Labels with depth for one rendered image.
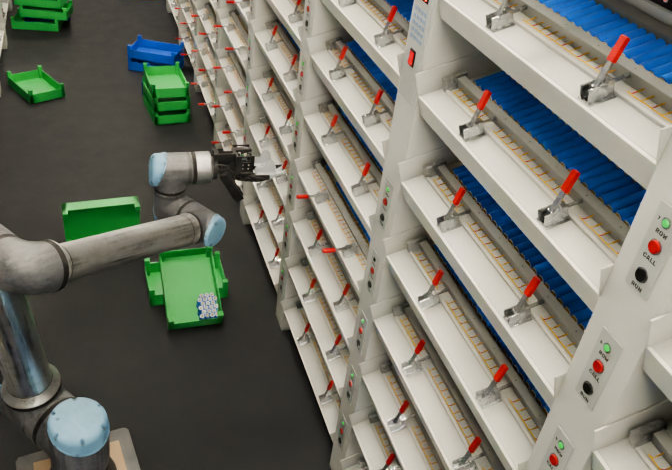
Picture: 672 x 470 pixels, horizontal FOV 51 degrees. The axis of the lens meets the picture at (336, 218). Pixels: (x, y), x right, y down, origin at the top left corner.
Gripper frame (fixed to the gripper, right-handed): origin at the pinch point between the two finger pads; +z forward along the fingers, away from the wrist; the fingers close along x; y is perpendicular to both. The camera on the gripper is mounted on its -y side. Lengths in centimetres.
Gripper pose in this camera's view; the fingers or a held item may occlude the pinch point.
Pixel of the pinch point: (278, 170)
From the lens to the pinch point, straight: 206.6
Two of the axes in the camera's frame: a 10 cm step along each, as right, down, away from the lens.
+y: 1.4, -8.2, -5.5
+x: -3.1, -5.7, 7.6
